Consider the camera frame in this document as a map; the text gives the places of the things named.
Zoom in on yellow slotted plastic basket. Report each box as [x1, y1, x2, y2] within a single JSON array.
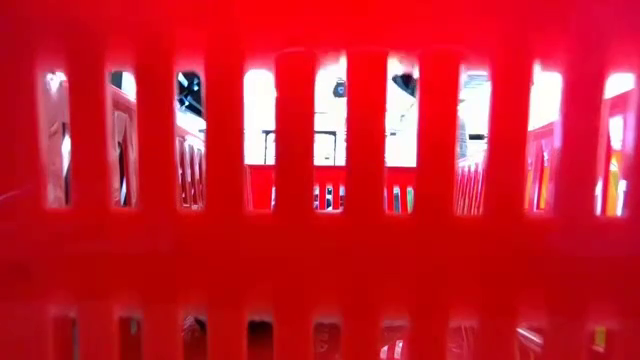
[[524, 149, 626, 217]]

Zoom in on red slotted plastic basket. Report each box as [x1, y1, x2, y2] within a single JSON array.
[[0, 0, 640, 360]]

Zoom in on black slotted plastic basket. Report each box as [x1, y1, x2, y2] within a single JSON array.
[[60, 134, 72, 207]]

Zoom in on black frame background table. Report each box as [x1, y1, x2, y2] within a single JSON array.
[[262, 128, 339, 167]]

